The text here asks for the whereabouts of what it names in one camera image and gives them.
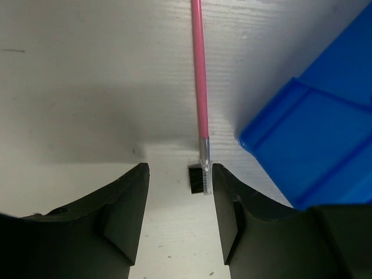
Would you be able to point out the pink eyebrow comb brush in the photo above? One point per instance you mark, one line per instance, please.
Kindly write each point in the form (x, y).
(200, 176)

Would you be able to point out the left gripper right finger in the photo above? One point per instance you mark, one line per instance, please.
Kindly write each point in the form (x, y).
(262, 238)

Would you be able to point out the blue plastic organizer tray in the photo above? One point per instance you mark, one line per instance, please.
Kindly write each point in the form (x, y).
(313, 138)

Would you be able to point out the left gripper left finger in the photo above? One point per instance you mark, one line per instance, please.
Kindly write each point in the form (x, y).
(96, 236)

